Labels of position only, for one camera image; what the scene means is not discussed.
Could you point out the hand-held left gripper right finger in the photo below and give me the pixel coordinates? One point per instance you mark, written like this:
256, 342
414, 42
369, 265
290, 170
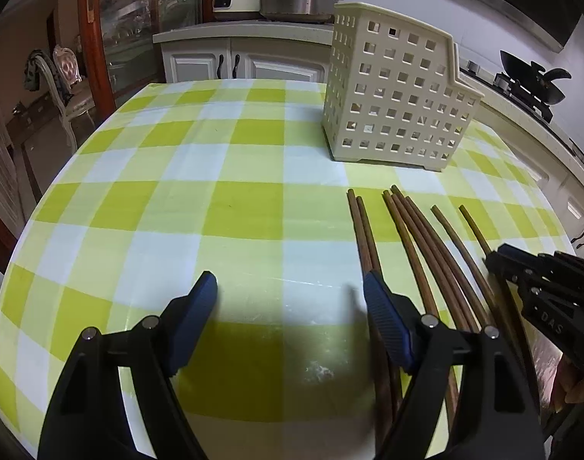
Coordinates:
385, 316

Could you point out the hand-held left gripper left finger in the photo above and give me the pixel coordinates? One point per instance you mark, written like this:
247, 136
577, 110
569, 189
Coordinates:
196, 316

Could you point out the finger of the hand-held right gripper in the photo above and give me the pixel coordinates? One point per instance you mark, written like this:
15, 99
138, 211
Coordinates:
570, 270
550, 326

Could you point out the row of wooden chopsticks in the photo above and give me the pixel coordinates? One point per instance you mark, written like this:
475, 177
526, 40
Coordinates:
362, 230

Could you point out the cream perforated plastic basket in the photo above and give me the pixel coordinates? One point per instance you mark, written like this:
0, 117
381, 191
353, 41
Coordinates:
464, 115

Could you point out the person's right hand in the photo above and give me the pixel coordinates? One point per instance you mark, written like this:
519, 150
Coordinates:
577, 385

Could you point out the green checked tablecloth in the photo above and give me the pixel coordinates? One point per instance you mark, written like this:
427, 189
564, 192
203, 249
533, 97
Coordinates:
177, 201

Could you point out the black gas stove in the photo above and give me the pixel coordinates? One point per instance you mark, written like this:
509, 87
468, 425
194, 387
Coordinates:
510, 91

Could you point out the black wok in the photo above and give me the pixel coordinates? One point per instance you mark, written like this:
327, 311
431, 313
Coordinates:
526, 69

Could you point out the white ornate chair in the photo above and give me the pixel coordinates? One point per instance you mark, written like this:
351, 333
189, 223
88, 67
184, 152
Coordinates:
74, 105

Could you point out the white panelled cabinet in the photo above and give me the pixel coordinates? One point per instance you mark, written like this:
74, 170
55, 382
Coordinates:
0, 163

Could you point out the white kitchen base cabinet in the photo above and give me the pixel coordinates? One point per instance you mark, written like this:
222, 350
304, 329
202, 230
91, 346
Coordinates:
196, 64

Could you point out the dark cloth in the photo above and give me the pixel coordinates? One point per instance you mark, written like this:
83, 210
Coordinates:
33, 69

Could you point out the wooden glass door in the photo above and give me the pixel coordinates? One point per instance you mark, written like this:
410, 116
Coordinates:
88, 33

